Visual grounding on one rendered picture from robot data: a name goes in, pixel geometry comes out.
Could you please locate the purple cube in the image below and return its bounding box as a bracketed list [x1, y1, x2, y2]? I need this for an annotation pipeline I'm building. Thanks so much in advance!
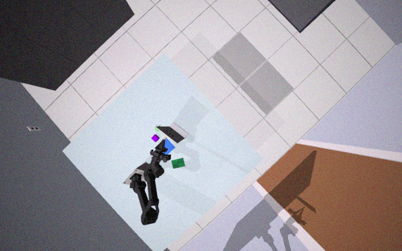
[151, 134, 159, 142]

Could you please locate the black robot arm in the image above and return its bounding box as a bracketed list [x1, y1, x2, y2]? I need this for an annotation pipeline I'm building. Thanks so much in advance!
[130, 153, 171, 225]

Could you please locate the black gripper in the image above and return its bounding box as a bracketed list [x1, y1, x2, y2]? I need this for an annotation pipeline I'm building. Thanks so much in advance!
[150, 140, 168, 163]

